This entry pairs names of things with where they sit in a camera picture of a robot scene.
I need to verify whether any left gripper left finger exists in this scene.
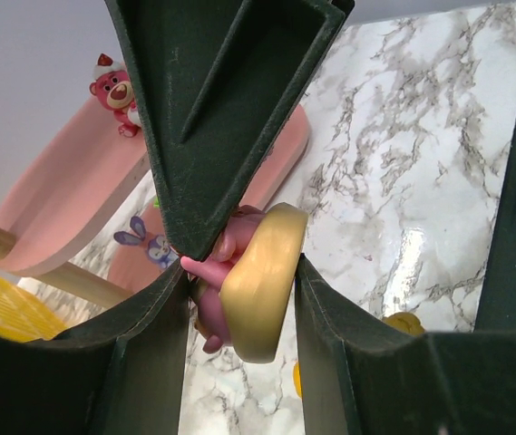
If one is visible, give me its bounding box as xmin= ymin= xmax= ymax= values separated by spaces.
xmin=0 ymin=265 xmax=189 ymax=434

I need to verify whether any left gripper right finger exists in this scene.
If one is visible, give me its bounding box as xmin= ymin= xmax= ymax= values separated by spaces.
xmin=295 ymin=257 xmax=516 ymax=434

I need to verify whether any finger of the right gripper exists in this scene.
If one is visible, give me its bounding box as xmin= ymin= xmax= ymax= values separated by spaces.
xmin=107 ymin=0 xmax=355 ymax=260

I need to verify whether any pink bear toy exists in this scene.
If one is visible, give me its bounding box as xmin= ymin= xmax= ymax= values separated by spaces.
xmin=89 ymin=53 xmax=141 ymax=138

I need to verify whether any purple bunny donut toy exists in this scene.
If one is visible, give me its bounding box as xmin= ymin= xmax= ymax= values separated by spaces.
xmin=113 ymin=216 xmax=179 ymax=270

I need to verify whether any strawberry tart toy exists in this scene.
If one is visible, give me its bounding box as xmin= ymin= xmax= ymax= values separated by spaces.
xmin=180 ymin=203 xmax=307 ymax=363

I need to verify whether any pink three-tier shelf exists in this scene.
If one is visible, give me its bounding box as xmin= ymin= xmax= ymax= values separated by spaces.
xmin=0 ymin=97 xmax=311 ymax=312

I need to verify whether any red yellow mushroom toy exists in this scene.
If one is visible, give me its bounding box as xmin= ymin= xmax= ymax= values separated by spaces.
xmin=292 ymin=362 xmax=303 ymax=398

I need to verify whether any yellow duck toy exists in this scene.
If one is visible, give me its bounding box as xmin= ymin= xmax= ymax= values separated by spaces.
xmin=383 ymin=312 xmax=425 ymax=336

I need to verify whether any yellow plastic shopping basket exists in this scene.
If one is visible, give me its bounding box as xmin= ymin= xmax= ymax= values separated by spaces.
xmin=0 ymin=277 xmax=67 ymax=343

